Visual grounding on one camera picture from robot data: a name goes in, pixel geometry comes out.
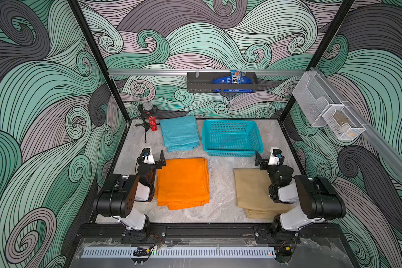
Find beige pants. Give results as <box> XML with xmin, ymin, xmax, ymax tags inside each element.
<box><xmin>233</xmin><ymin>168</ymin><xmax>292</xmax><ymax>220</ymax></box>

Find orange pants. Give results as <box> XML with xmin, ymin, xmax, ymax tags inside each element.
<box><xmin>155</xmin><ymin>158</ymin><xmax>210</xmax><ymax>211</ymax></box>

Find teal pants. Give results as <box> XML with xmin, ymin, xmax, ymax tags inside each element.
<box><xmin>160</xmin><ymin>116</ymin><xmax>200</xmax><ymax>153</ymax></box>

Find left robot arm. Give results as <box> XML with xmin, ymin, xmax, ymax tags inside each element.
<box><xmin>93</xmin><ymin>147</ymin><xmax>166</xmax><ymax>243</ymax></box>

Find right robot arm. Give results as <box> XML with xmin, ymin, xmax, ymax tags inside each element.
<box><xmin>255</xmin><ymin>148</ymin><xmax>346</xmax><ymax>243</ymax></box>

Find teal plastic basket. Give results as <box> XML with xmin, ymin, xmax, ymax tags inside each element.
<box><xmin>202</xmin><ymin>119</ymin><xmax>264</xmax><ymax>157</ymax></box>

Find red perforated cylinder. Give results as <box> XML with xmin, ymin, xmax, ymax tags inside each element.
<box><xmin>148</xmin><ymin>116</ymin><xmax>157</xmax><ymax>132</ymax></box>

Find black mini tripod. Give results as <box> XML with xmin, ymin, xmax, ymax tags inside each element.
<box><xmin>135</xmin><ymin>102</ymin><xmax>158</xmax><ymax>143</ymax></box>

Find blue snack package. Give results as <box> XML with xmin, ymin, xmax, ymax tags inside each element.
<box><xmin>212</xmin><ymin>70</ymin><xmax>252</xmax><ymax>84</ymax></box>

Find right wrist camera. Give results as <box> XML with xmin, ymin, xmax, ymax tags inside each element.
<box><xmin>268</xmin><ymin>147</ymin><xmax>285</xmax><ymax>166</ymax></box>

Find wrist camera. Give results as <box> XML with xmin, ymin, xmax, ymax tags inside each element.
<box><xmin>268</xmin><ymin>147</ymin><xmax>285</xmax><ymax>166</ymax></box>
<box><xmin>138</xmin><ymin>147</ymin><xmax>155</xmax><ymax>164</ymax></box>

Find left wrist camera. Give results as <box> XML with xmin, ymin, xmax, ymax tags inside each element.
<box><xmin>138</xmin><ymin>147</ymin><xmax>155</xmax><ymax>164</ymax></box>

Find small clear wall bin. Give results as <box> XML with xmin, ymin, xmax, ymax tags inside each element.
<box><xmin>322</xmin><ymin>105</ymin><xmax>366</xmax><ymax>141</ymax></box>

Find white slotted cable duct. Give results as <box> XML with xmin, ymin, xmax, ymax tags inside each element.
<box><xmin>80</xmin><ymin>246</ymin><xmax>276</xmax><ymax>259</ymax></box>

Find black wall shelf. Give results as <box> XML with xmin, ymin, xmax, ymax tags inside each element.
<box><xmin>186</xmin><ymin>72</ymin><xmax>259</xmax><ymax>93</ymax></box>

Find aluminium wall rail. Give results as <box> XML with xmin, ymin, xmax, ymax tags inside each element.
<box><xmin>108</xmin><ymin>69</ymin><xmax>305</xmax><ymax>77</ymax></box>

